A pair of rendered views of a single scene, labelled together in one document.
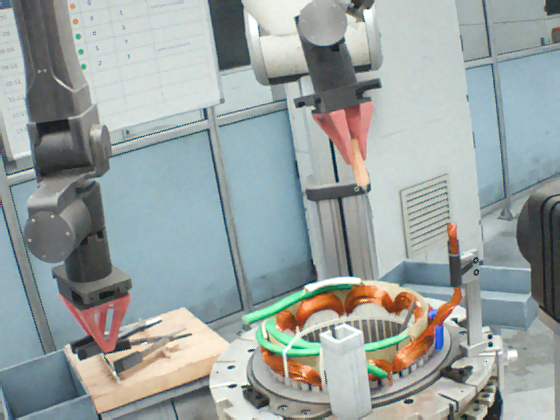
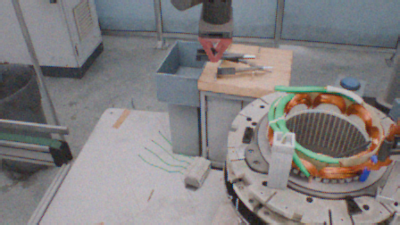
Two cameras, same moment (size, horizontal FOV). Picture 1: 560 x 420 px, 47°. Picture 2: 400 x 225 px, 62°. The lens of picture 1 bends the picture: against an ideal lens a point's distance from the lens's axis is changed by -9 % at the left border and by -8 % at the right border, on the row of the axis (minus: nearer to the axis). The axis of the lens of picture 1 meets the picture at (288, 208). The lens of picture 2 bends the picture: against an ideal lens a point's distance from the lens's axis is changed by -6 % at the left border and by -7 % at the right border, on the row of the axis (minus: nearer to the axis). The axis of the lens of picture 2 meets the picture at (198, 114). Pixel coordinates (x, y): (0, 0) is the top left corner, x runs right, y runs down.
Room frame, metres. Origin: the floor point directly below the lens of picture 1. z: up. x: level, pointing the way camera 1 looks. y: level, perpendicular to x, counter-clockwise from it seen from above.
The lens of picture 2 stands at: (0.23, -0.18, 1.51)
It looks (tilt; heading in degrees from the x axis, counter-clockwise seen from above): 39 degrees down; 44
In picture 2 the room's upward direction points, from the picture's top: 3 degrees counter-clockwise
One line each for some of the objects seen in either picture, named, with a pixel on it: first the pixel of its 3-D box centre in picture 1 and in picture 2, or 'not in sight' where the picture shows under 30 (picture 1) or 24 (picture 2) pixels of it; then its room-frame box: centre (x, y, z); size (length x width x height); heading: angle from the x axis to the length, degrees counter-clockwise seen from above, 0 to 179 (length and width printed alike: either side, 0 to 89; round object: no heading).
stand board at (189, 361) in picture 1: (145, 355); (248, 69); (0.84, 0.23, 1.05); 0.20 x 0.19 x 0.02; 117
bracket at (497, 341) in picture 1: (494, 362); (395, 213); (0.63, -0.19, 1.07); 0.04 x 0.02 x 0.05; 164
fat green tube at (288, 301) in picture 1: (296, 299); (315, 91); (0.73, 0.01, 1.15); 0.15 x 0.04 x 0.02; 116
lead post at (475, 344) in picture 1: (471, 302); (396, 171); (0.63, -0.17, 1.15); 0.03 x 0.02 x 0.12; 108
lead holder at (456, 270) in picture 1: (455, 261); (393, 143); (0.61, -0.15, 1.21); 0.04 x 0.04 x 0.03; 26
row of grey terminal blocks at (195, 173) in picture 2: not in sight; (197, 171); (0.68, 0.26, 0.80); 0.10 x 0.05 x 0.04; 15
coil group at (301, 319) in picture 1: (319, 310); (329, 104); (0.75, -0.02, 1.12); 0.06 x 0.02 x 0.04; 116
